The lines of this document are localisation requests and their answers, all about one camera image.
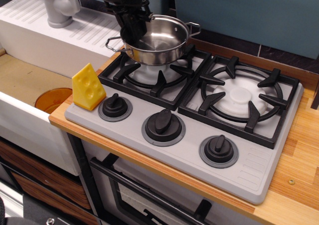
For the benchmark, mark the black right stove knob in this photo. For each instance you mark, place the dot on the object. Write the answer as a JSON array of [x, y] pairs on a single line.
[[219, 152]]

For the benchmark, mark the black stove knob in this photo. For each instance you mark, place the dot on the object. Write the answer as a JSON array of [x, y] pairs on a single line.
[[219, 152], [115, 108], [163, 129]]

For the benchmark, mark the yellow toy cheese wedge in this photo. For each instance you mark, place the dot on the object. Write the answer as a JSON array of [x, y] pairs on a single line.
[[87, 89]]

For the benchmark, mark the black left stove knob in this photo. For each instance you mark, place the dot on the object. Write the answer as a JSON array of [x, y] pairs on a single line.
[[115, 108]]

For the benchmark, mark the black right burner grate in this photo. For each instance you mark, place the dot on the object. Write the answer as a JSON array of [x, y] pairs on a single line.
[[249, 102]]

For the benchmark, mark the wooden drawer fronts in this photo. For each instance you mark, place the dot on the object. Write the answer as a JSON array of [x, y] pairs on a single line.
[[46, 183]]

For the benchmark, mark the black left burner grate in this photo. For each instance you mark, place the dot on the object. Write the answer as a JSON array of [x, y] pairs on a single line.
[[164, 85]]

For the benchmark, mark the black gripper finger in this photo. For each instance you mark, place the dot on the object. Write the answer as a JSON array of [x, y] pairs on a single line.
[[134, 29]]

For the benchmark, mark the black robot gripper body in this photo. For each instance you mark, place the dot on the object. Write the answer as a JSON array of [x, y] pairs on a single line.
[[129, 11]]

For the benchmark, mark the stainless steel pot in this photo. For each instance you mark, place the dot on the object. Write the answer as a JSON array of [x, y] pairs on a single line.
[[164, 41]]

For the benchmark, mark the grey toy faucet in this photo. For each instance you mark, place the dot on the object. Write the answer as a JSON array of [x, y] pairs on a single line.
[[60, 12]]

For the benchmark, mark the black middle stove knob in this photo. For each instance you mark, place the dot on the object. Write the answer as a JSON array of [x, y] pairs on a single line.
[[163, 129]]

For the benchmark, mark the grey toy stove top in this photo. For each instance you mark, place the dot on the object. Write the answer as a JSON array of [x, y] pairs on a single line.
[[249, 178]]

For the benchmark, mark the oven door with black handle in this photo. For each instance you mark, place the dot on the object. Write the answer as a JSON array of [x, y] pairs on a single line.
[[146, 206]]

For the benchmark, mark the white toy sink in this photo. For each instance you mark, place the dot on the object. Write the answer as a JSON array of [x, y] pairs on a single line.
[[35, 58]]

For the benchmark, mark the black burner grate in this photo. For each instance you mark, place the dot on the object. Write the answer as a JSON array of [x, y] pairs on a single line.
[[164, 85], [249, 102]]

